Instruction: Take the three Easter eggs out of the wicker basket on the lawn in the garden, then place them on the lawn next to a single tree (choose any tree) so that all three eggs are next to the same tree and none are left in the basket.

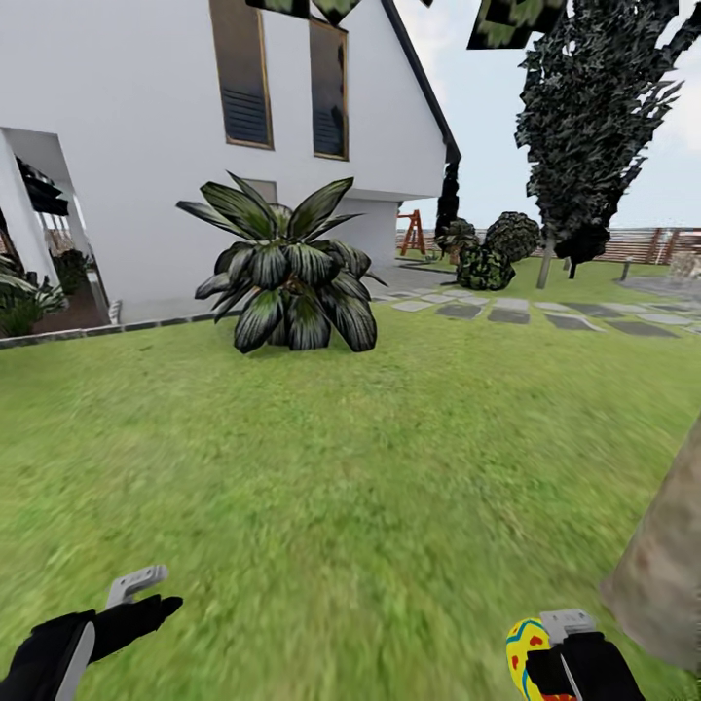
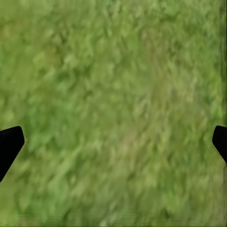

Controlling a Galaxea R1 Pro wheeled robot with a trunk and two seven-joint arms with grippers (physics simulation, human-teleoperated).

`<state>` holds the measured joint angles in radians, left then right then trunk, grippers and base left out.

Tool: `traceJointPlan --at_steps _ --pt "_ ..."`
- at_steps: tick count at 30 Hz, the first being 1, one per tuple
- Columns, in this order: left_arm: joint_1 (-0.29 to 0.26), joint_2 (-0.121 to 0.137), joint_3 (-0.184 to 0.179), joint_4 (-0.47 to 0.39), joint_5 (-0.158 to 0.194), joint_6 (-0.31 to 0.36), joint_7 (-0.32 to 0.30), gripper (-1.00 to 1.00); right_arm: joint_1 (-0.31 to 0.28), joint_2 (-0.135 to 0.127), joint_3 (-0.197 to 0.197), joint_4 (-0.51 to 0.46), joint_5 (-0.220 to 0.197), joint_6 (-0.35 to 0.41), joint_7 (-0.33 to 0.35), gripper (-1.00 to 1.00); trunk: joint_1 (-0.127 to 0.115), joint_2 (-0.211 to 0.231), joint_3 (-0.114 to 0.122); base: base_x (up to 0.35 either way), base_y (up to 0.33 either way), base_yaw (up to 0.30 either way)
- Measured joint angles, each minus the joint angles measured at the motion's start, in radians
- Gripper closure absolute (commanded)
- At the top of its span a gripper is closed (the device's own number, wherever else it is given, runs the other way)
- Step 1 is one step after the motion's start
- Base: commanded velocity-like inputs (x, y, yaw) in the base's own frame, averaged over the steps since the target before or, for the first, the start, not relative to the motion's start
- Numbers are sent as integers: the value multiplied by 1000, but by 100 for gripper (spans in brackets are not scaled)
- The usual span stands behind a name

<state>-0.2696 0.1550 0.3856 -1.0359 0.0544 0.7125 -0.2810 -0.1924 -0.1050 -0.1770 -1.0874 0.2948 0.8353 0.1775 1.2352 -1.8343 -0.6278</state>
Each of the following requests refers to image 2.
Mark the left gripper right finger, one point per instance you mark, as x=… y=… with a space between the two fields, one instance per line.
x=220 y=141

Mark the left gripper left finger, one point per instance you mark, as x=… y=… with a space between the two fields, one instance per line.
x=11 y=142

